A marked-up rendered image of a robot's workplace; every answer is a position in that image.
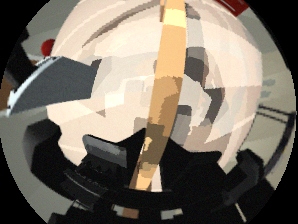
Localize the long tan wooden rail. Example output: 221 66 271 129
136 0 188 189

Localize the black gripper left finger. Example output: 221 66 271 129
82 128 146 188

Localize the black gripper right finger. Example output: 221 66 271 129
158 137 222 192

